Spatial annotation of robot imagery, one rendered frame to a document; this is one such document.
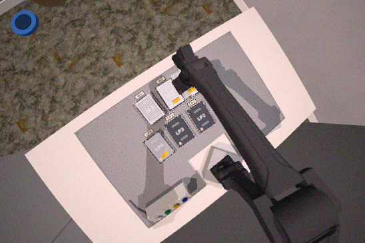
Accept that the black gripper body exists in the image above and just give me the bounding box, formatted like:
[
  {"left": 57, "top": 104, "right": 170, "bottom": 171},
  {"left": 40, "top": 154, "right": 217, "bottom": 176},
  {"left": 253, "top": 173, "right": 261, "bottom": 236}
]
[{"left": 172, "top": 77, "right": 192, "bottom": 92}]

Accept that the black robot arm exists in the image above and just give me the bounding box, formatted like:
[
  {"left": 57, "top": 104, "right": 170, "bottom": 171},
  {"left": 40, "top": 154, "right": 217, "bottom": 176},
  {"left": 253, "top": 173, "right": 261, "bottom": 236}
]
[{"left": 172, "top": 44, "right": 342, "bottom": 243}]

